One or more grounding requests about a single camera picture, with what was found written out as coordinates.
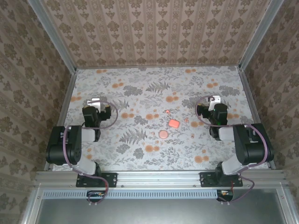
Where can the pink earbud charging case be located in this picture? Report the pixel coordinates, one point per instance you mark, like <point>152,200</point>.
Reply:
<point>174,123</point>

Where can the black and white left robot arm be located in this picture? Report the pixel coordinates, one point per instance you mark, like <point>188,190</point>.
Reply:
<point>53,149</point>

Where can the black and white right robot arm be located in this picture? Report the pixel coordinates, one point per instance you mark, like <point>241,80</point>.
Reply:
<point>252,151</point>

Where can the round pink silicone case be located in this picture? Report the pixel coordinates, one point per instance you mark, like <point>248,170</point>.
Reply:
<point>163,134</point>

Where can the floral patterned table mat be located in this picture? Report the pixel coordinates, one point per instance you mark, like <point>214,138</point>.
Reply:
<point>140,151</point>

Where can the grey metal sheet panel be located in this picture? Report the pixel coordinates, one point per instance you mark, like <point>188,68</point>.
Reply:
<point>158,212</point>

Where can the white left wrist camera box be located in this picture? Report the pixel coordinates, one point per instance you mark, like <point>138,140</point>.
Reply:
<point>93,101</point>

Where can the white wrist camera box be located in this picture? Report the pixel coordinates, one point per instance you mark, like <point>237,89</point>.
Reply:
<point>216,99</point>
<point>93,101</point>

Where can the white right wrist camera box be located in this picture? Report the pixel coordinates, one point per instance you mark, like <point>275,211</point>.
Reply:
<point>216,99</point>

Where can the aluminium side rail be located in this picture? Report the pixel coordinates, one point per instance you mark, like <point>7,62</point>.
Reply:
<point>249,93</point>
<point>67,93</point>

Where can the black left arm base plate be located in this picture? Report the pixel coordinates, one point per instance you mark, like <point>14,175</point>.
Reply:
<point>112,179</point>

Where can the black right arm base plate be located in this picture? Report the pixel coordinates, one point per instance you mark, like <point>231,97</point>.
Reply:
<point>205,179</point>

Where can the aluminium back rail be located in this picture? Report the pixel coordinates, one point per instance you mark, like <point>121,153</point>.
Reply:
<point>158,67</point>

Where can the aluminium corner post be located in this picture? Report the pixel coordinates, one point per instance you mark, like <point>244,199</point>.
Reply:
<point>258,35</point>
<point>53,35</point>

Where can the aluminium front mounting rail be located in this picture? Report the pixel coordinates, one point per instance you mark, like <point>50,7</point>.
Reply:
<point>158,178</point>

